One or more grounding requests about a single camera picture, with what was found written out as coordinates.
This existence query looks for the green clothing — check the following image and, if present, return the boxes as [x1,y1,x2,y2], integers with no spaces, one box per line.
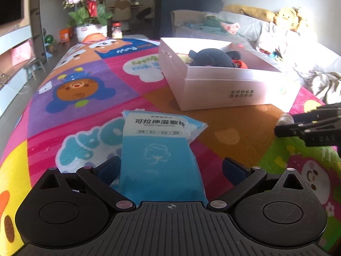
[200,15,227,32]

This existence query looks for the dark blue cabinet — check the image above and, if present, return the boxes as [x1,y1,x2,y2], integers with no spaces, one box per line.
[155,0,224,39]

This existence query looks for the white printed garment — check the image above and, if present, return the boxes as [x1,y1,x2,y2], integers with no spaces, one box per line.
[256,21,289,56]

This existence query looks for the yellow cushion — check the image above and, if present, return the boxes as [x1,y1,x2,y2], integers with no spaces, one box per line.
[224,4,276,20]

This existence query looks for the yellow and pink doll toy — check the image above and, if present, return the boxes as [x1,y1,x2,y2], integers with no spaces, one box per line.
[177,54,193,65]

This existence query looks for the colourful cartoon printed mat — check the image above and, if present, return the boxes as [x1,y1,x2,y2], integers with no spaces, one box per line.
[0,38,341,256]

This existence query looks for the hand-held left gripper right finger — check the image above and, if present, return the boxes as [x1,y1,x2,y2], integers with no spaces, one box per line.
[209,157,309,211]

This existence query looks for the yellow duck plush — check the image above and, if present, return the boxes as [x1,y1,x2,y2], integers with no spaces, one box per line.
[273,7,299,31]

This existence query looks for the white flower pot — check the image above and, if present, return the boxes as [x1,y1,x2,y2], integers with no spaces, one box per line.
[76,25,108,42]

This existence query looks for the pink plush toy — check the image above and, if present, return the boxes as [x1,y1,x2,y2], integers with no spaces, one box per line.
[221,22,240,35]

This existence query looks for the grey sofa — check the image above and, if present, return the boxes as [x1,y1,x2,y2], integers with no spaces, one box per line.
[170,9,341,104]

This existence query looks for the white cardboard box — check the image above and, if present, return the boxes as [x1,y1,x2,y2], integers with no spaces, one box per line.
[158,37,301,112]

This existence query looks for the blue wet wipe packet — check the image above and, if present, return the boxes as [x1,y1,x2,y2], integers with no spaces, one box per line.
[110,109,210,202]

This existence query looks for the white television cabinet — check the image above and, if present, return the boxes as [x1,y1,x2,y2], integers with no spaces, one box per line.
[0,24,38,118]

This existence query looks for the small orange box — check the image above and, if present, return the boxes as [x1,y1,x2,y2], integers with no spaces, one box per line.
[59,28,71,43]

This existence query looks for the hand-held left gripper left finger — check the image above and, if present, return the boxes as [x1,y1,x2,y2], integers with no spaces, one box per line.
[35,156,135,211]

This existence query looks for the red hooded doll toy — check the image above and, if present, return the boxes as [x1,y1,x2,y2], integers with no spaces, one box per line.
[230,51,248,68]

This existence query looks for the pale yellow plush toy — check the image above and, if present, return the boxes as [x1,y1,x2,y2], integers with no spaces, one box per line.
[296,7,311,34]

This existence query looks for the beige dining chair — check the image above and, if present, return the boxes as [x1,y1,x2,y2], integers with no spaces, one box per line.
[114,0,131,31]

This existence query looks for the dark chair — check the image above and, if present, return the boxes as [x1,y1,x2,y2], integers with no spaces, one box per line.
[137,7,153,19]

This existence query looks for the pink paper bag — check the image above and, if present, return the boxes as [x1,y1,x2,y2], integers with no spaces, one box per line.
[11,41,32,67]

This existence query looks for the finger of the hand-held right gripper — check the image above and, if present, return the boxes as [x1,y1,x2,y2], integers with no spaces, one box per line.
[274,117,341,138]
[278,103,341,124]

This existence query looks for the purple orchid plant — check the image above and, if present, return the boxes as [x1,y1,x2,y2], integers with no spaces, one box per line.
[62,0,115,27]

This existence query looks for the orange round toy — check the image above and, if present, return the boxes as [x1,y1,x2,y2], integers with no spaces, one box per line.
[82,33,105,43]

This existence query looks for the black plush toy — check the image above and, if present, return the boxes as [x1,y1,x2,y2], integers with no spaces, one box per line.
[189,48,236,68]

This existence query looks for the red-lidded clear jar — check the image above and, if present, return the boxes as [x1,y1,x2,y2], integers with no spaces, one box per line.
[112,23,123,39]

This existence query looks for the black television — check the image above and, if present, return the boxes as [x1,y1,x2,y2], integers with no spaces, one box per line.
[0,0,27,27]

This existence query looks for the small wooden stool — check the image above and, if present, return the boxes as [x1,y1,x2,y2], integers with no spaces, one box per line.
[23,59,46,80]

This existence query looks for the beige blanket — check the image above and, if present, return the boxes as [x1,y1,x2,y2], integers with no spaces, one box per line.
[294,71,341,104]

